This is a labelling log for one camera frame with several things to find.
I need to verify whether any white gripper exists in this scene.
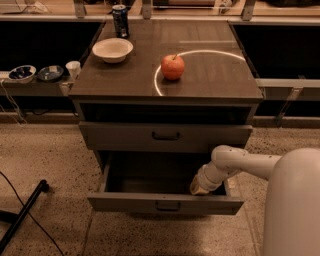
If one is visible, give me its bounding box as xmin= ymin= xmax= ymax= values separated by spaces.
xmin=189 ymin=161 xmax=239 ymax=195

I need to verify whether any grey drawer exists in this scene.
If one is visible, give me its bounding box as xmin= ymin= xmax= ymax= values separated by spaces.
xmin=79 ymin=121 xmax=252 ymax=153
xmin=88 ymin=152 xmax=243 ymax=215

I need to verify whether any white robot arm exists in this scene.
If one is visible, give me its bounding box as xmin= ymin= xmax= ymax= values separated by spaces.
xmin=190 ymin=145 xmax=320 ymax=256

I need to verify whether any brown drawer cabinet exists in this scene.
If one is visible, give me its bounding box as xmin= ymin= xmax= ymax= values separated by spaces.
xmin=70 ymin=20 xmax=263 ymax=165

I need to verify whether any red apple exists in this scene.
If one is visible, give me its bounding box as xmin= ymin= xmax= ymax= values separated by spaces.
xmin=161 ymin=54 xmax=185 ymax=81

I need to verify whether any black stand leg left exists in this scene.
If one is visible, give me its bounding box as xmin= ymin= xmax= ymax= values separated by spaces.
xmin=0 ymin=180 xmax=49 ymax=255

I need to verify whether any white paper cup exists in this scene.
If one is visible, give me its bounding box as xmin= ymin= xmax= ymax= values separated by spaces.
xmin=66 ymin=61 xmax=81 ymax=80

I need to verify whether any dark blue bowl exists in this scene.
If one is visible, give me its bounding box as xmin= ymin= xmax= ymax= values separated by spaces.
xmin=37 ymin=65 xmax=64 ymax=82

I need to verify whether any low grey shelf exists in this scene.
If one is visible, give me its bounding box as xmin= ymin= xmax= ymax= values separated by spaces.
xmin=0 ymin=77 xmax=74 ymax=97

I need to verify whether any blue soda can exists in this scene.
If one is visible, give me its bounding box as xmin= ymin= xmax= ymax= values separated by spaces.
xmin=112 ymin=4 xmax=129 ymax=39

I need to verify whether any blue white bowl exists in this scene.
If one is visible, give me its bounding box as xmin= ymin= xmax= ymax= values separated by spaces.
xmin=9 ymin=65 xmax=36 ymax=84

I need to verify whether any black floor cable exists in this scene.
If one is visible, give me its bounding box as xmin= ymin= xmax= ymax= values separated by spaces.
xmin=0 ymin=170 xmax=65 ymax=256

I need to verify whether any white cable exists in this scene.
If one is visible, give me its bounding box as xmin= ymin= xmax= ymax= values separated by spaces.
xmin=0 ymin=79 xmax=28 ymax=125

